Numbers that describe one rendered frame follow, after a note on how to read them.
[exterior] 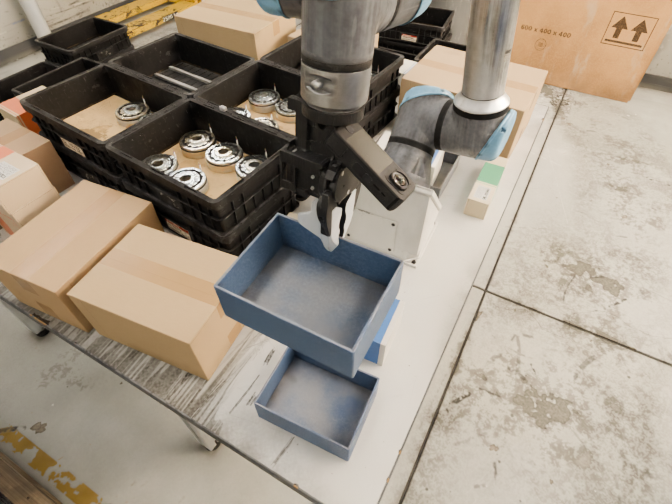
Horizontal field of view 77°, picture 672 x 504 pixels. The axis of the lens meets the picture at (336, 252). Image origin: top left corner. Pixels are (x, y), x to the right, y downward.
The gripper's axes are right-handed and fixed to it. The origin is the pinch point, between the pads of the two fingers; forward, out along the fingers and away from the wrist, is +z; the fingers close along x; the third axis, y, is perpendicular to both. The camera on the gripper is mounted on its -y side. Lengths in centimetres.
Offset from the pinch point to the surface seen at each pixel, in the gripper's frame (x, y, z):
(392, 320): -17.2, -6.1, 30.8
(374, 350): -11.4, -5.4, 35.2
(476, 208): -67, -10, 30
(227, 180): -31, 51, 25
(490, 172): -81, -9, 25
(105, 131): -31, 98, 25
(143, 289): 7.1, 39.7, 27.1
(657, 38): -329, -56, 27
